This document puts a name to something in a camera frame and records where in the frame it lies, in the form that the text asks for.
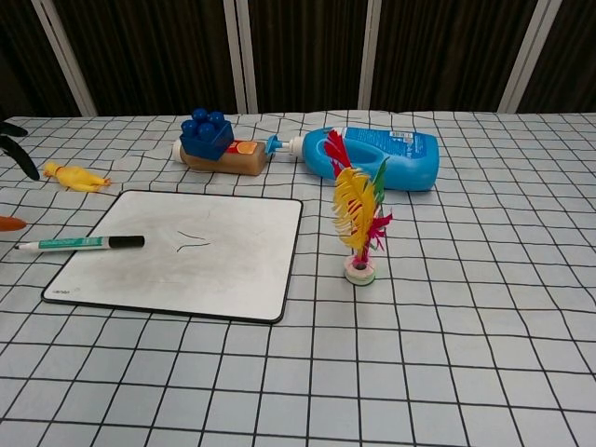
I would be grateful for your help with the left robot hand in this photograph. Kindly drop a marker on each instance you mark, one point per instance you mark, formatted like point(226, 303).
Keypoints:
point(18, 153)

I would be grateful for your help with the green whiteboard marker black cap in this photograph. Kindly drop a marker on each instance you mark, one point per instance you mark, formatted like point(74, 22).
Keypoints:
point(70, 243)

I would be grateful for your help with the yellow rubber chicken toy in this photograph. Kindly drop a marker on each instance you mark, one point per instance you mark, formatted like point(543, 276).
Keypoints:
point(77, 178)

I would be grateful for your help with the dark slatted partition panel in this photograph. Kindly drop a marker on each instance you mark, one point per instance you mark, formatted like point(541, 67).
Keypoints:
point(447, 56)
point(568, 56)
point(23, 60)
point(153, 56)
point(307, 56)

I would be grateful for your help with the blue studded building block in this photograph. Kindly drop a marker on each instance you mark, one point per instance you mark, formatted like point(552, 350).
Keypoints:
point(205, 139)

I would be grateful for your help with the white dry-erase board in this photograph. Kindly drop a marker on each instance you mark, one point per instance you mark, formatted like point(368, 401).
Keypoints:
point(186, 279)

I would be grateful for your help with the brown drink bottle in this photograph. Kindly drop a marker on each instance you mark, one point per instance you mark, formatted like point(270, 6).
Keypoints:
point(242, 163)

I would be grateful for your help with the colourful feather shuttlecock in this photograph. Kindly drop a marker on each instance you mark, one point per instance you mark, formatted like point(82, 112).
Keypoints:
point(356, 205)

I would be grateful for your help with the blue detergent bottle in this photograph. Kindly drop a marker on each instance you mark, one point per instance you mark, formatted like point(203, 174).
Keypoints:
point(410, 158)

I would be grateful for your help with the grid-pattern tablecloth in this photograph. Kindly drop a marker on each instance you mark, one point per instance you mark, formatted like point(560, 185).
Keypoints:
point(419, 349)

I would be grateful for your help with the white partition frame post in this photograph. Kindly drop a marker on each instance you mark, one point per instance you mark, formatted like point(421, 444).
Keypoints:
point(242, 56)
point(372, 56)
point(65, 56)
point(524, 56)

